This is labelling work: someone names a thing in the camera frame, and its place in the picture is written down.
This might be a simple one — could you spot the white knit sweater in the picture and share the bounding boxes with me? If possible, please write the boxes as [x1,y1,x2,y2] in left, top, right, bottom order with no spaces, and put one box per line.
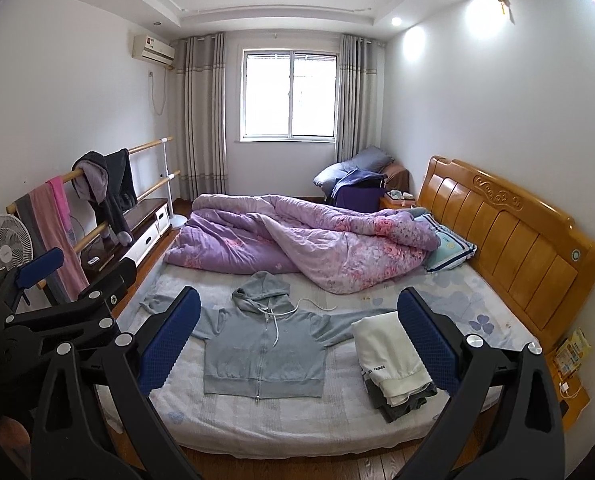
[352,312,432,405]

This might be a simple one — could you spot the wooden clothes rack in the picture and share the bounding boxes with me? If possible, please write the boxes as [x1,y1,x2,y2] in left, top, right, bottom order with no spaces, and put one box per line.
[4,135,189,291]

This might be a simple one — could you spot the wooden nightstand near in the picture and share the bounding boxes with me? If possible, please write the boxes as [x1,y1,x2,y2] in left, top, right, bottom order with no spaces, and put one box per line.
[546,350,590,432]

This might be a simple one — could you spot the wooden nightstand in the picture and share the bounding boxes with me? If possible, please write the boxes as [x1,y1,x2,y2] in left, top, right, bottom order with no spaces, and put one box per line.
[379,190,417,209]
[546,350,590,432]

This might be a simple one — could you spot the yellow snack packet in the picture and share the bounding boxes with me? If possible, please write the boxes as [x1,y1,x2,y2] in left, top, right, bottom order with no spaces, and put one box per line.
[553,328,591,378]

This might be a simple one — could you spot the white standing fan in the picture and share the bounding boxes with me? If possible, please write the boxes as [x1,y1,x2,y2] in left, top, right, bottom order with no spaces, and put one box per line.
[0,212,35,306]

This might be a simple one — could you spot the dark folded garment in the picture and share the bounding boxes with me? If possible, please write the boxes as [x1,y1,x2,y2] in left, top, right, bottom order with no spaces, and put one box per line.
[365,379,437,424]

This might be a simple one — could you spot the pink grey hanging towel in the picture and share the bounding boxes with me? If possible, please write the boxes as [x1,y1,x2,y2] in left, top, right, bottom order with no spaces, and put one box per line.
[14,176,89,302]

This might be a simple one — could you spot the grey zip hoodie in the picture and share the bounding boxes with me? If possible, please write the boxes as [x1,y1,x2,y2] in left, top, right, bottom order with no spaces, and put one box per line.
[137,266,394,401]

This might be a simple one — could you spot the wooden headboard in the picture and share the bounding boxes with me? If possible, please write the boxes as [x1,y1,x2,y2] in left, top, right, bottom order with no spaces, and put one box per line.
[418,156,595,351]

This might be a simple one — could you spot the white tv cabinet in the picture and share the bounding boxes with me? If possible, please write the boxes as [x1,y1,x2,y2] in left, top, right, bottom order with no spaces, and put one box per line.
[80,198,171,283]

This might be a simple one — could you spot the blue striped pillow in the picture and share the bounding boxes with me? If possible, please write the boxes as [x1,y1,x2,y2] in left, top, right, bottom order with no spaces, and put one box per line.
[416,214,477,273]

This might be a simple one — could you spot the dark hanging jacket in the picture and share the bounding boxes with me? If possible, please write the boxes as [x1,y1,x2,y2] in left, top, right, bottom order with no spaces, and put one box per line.
[72,148,138,247]

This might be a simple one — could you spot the purple floral quilt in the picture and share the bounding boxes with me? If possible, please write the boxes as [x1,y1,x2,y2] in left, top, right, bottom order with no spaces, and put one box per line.
[164,194,441,295]

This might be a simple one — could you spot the wooden nightstand far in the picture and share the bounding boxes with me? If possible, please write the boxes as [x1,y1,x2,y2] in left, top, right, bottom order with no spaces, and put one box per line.
[379,190,417,209]

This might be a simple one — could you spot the blue bedding pile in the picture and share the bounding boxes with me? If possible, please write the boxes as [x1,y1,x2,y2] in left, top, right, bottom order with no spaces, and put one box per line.
[313,146,410,212]

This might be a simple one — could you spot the white air conditioner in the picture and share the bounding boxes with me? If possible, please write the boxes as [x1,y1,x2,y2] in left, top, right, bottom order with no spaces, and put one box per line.
[131,35,176,67]

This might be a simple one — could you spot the grey striped left curtain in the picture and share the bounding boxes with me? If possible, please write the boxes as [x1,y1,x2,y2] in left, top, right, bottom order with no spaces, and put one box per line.
[172,32,228,200]

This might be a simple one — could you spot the grey striped curtain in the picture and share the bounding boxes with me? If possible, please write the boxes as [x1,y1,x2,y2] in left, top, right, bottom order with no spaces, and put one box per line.
[335,34,384,162]
[172,32,228,200]

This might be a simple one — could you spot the window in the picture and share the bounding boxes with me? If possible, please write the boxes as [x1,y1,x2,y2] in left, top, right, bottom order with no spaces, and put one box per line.
[240,49,337,143]

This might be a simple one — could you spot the grey striped right curtain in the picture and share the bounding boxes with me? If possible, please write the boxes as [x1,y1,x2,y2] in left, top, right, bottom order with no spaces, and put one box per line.
[335,34,384,162]

